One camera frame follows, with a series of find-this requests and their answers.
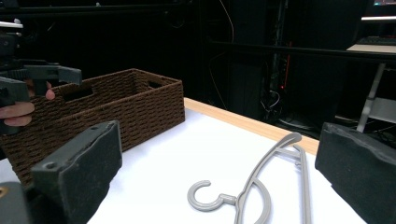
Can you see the grey plastic clothes hanger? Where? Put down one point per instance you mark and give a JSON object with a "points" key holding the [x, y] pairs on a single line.
{"points": [[252, 183]]}

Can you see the light wooden desk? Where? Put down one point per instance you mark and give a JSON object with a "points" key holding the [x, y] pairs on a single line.
{"points": [[372, 48]]}

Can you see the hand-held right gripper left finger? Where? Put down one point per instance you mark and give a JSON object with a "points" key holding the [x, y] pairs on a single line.
{"points": [[84, 165]]}

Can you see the white metal stand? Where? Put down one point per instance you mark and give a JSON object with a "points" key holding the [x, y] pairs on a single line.
{"points": [[370, 96]]}

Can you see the brown woven basket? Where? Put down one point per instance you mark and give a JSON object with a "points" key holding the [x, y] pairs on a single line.
{"points": [[137, 105]]}

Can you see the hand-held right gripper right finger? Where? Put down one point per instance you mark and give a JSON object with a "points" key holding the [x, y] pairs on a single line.
{"points": [[361, 168]]}

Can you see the black keyboard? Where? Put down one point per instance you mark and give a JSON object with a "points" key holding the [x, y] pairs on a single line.
{"points": [[378, 40]]}

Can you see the computer monitor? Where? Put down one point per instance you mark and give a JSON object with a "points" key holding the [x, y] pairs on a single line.
{"points": [[385, 2]]}

